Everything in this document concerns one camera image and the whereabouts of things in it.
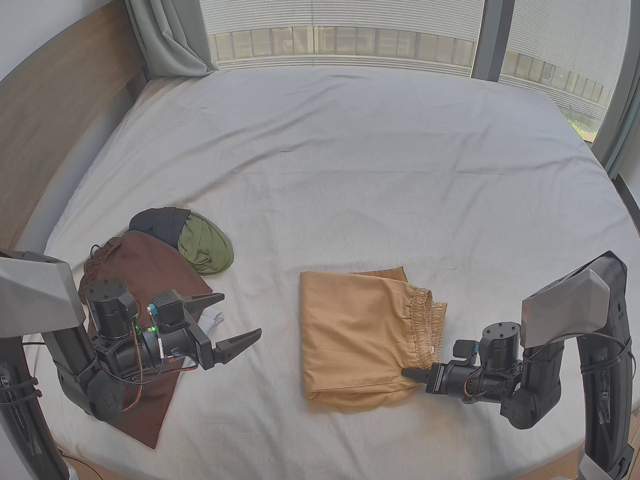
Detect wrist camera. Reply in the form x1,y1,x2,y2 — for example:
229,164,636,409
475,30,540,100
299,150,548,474
452,338,479,364
149,290,187,331

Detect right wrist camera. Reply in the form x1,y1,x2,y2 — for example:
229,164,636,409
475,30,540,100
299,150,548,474
452,338,479,364

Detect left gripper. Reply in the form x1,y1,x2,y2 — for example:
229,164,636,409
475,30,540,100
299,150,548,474
141,292,263,371

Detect grey-green curtain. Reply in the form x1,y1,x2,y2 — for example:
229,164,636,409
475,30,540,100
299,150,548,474
119,0,220,79

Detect black cable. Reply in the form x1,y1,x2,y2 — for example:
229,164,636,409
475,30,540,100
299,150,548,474
57,447,101,470

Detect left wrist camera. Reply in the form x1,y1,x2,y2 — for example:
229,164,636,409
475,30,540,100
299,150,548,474
149,290,187,331

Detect bed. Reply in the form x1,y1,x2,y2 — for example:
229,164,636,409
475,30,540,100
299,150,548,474
0,0,636,480

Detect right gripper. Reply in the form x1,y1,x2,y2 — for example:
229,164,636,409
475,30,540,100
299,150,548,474
425,360,481,396

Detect green garment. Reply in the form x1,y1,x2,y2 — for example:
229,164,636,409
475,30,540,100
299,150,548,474
177,212,236,275

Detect window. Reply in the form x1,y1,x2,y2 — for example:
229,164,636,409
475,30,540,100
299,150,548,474
192,0,640,181

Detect black garment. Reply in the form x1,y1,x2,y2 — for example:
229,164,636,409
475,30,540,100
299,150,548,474
129,207,193,248

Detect brown garment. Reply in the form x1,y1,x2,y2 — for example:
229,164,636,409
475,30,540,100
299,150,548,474
77,231,213,450

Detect tan shorts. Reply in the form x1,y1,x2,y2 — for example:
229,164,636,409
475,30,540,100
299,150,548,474
299,266,447,409

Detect pale blue garment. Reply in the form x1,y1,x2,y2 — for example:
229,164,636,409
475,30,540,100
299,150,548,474
177,308,225,372

